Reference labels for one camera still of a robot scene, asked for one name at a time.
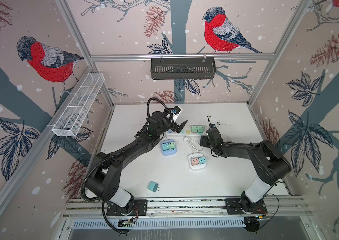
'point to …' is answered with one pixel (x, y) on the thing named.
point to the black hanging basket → (183, 68)
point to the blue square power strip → (169, 152)
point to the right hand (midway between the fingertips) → (205, 139)
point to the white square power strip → (196, 155)
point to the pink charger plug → (195, 161)
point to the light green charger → (200, 129)
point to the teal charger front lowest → (153, 186)
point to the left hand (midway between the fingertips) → (180, 113)
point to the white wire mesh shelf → (77, 105)
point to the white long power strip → (185, 131)
